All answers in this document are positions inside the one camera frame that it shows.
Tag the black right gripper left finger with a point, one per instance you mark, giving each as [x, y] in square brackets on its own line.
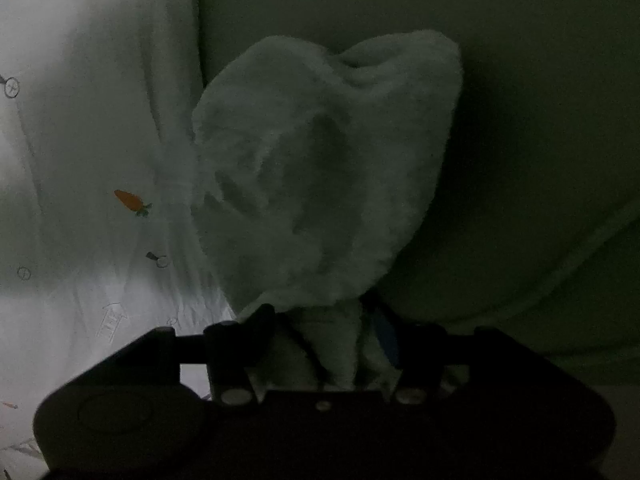
[234, 352]

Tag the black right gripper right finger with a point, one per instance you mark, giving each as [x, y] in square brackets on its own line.
[432, 361]

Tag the grey zip hoodie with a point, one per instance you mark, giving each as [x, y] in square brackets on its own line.
[315, 170]

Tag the carrot print backdrop sheet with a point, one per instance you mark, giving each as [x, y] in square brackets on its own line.
[97, 240]

